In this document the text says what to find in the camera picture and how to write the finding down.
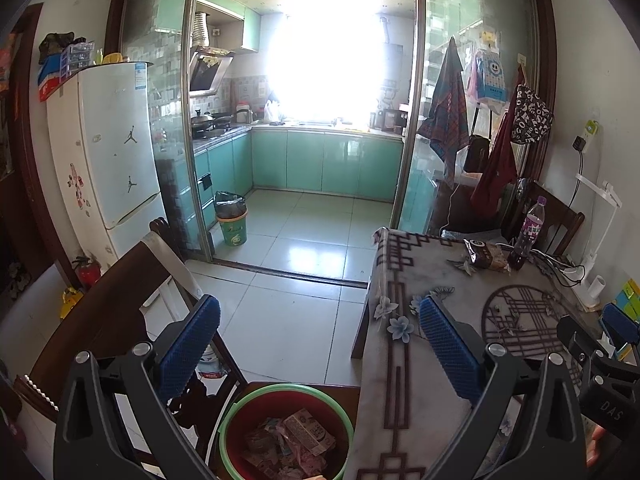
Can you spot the carved wooden chair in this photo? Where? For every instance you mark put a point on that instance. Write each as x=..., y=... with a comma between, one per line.
x=115, y=310

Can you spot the aluminium vent duct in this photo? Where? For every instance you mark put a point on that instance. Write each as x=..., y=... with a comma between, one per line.
x=200, y=27

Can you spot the blue white smiley bag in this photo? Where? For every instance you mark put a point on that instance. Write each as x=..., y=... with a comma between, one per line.
x=491, y=77

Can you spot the range hood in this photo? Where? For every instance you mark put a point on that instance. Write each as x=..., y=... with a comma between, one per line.
x=207, y=72

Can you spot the black handbag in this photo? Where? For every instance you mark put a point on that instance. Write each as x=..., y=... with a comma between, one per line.
x=477, y=155

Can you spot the white plastic bag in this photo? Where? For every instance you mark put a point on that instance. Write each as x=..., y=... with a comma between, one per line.
x=271, y=112

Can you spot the red bucket with green rim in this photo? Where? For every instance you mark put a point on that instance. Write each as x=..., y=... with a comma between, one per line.
x=235, y=440

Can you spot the white desk lamp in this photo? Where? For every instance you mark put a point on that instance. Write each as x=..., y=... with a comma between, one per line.
x=600, y=240

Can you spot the white bottle with red label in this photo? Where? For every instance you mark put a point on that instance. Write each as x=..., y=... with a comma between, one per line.
x=210, y=362

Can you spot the bread packet with dark label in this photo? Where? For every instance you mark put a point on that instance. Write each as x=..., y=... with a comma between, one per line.
x=485, y=255

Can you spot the white green wall device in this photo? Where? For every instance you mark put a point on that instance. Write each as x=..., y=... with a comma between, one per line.
x=591, y=132

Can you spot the teal kitchen wall cabinets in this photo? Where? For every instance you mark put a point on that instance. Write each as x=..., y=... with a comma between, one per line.
x=250, y=30

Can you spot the white jar with red lid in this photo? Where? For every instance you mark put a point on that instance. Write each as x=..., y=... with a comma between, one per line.
x=243, y=112

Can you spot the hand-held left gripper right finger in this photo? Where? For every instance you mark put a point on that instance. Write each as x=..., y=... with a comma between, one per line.
x=450, y=355

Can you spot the glass sliding door panel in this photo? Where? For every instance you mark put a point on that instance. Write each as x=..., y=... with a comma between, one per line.
x=160, y=85
x=440, y=10

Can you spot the white refrigerator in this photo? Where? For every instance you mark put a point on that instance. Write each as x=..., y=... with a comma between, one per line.
x=110, y=150

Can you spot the black wall adapter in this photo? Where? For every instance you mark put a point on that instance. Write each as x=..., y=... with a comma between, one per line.
x=578, y=145

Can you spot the black white lettered bag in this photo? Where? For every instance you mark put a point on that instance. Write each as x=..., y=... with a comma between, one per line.
x=532, y=115

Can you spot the plaid hanging cloth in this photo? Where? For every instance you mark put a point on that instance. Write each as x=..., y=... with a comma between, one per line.
x=445, y=110

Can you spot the black wok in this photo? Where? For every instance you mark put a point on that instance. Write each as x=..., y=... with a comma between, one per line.
x=202, y=122

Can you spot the dark red garment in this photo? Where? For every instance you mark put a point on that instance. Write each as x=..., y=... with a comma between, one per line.
x=495, y=170

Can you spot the teal kitchen base cabinets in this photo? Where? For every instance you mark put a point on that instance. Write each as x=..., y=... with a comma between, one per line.
x=325, y=160

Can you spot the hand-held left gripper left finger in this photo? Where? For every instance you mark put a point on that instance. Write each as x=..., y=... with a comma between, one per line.
x=192, y=342

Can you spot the dark wooden chair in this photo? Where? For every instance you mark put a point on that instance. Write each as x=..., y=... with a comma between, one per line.
x=560, y=220

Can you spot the person's right hand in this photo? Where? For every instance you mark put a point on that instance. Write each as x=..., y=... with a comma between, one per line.
x=596, y=442

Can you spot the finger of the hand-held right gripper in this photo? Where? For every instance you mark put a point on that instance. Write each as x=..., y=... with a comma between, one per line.
x=580, y=345
x=622, y=325

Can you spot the black frying pan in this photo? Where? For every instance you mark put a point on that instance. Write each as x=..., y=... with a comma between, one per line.
x=223, y=119

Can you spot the white cup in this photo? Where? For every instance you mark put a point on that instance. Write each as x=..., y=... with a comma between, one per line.
x=595, y=291

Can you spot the purple drink bottle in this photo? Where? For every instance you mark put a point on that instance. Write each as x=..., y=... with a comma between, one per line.
x=527, y=232

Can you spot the foil wrapper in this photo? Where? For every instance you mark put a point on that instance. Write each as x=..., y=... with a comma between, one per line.
x=262, y=447

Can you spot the dark green bag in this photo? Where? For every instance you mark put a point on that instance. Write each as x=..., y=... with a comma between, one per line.
x=60, y=46

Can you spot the yellow toy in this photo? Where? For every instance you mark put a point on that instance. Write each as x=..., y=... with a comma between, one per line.
x=71, y=304

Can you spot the green trash bin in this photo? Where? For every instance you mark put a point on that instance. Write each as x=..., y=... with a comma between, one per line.
x=232, y=225

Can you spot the red fire extinguisher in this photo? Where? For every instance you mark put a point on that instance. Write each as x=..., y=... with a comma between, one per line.
x=87, y=272

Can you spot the clear plastic drawer organiser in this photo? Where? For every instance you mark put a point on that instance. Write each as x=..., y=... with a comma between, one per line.
x=77, y=57

